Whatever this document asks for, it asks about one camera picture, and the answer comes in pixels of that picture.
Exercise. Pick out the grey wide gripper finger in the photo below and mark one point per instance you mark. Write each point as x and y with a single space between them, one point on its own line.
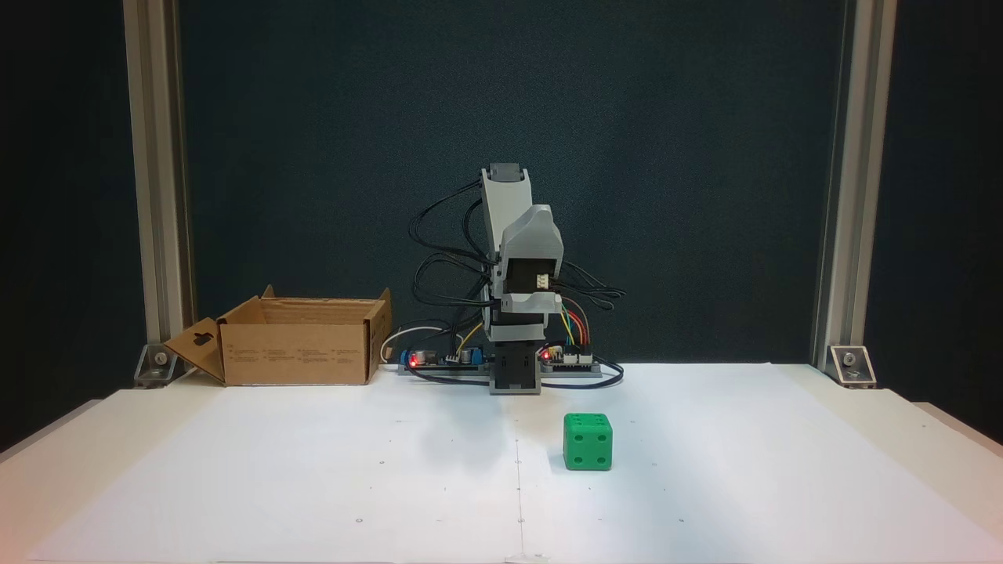
533 235

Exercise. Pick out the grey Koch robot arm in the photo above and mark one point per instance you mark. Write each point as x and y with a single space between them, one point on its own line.
501 211

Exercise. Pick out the grey base plate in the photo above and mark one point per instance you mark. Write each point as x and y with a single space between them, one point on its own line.
470 373

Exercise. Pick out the blue circuit board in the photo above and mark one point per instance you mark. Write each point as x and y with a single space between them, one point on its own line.
439 360

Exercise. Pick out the brown cardboard box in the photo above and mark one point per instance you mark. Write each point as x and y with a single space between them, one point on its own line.
294 356

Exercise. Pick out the metal corner bracket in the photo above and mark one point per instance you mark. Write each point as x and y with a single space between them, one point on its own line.
852 365
159 364

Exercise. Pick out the aluminium frame post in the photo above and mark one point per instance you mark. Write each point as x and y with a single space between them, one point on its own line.
157 172
854 172

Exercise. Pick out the green dice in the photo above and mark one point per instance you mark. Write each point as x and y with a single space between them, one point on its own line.
588 443

